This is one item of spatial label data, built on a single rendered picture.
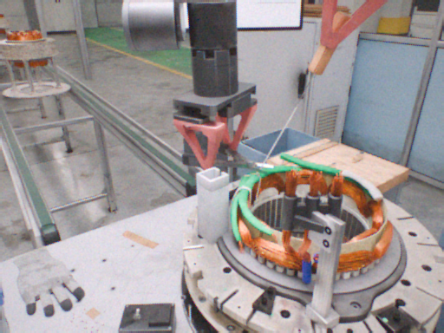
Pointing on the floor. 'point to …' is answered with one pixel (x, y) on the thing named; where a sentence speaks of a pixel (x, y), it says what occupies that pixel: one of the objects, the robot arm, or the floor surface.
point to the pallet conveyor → (38, 212)
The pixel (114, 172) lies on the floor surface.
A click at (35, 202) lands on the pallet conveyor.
